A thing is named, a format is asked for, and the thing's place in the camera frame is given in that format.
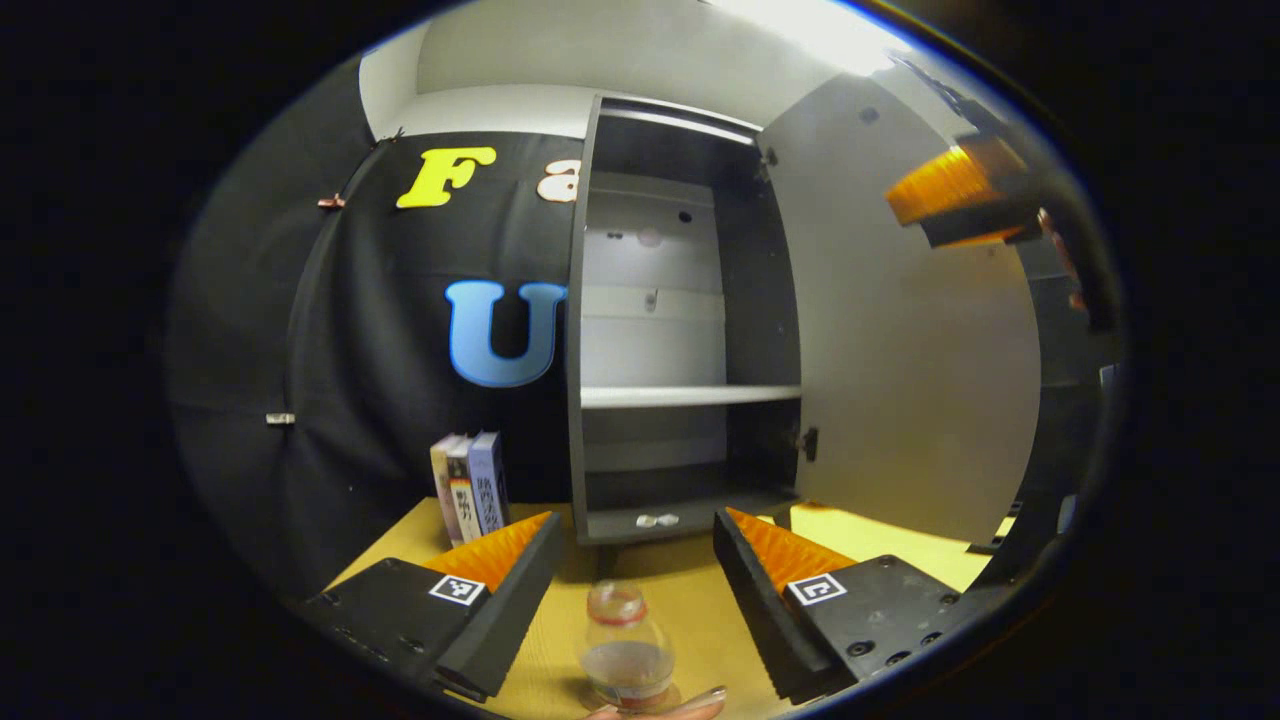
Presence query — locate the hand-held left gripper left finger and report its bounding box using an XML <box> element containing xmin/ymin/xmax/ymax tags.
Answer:
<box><xmin>300</xmin><ymin>512</ymin><xmax>563</xmax><ymax>702</ymax></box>

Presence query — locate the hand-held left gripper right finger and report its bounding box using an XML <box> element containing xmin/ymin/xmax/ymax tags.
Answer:
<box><xmin>711</xmin><ymin>507</ymin><xmax>987</xmax><ymax>705</ymax></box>

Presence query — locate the clear plastic bottle red label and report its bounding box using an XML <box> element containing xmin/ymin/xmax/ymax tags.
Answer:
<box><xmin>579</xmin><ymin>579</ymin><xmax>677</xmax><ymax>710</ymax></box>

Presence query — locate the dark grey cabinet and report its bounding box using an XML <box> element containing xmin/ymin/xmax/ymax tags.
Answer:
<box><xmin>564</xmin><ymin>92</ymin><xmax>807</xmax><ymax>547</ymax></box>

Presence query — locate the white cabinet shelf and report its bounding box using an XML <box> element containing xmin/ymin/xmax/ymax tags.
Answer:
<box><xmin>580</xmin><ymin>384</ymin><xmax>803</xmax><ymax>410</ymax></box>

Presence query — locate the white spine book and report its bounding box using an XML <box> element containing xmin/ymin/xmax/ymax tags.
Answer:
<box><xmin>446</xmin><ymin>436</ymin><xmax>484</xmax><ymax>542</ymax></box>

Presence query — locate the pale blue spine book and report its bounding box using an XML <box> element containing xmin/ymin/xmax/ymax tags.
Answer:
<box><xmin>467</xmin><ymin>430</ymin><xmax>512</xmax><ymax>537</ymax></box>

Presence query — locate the long ceiling light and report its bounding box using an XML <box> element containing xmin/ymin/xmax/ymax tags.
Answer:
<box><xmin>708</xmin><ymin>0</ymin><xmax>913</xmax><ymax>77</ymax></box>

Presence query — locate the black backdrop cloth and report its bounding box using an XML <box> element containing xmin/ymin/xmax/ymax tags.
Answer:
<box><xmin>170</xmin><ymin>60</ymin><xmax>1113</xmax><ymax>601</ymax></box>

